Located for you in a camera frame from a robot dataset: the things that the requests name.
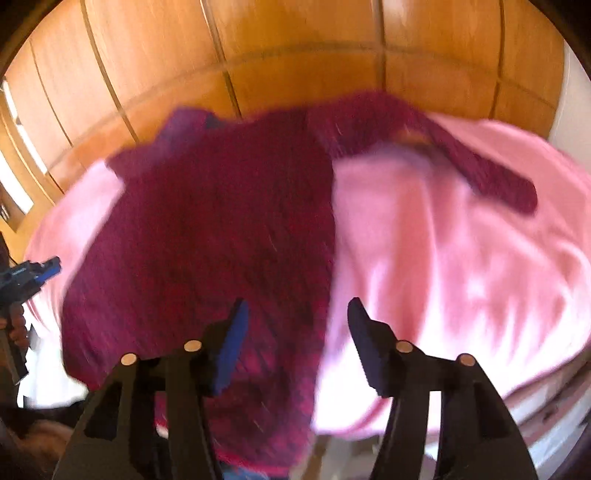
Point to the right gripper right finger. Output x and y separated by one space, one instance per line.
478 437

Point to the maroon floral garment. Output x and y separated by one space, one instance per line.
212 212

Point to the person's left hand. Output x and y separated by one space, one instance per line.
15 325

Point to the wooden panelled headboard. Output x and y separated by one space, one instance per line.
82 79

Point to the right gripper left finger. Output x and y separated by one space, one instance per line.
147 421

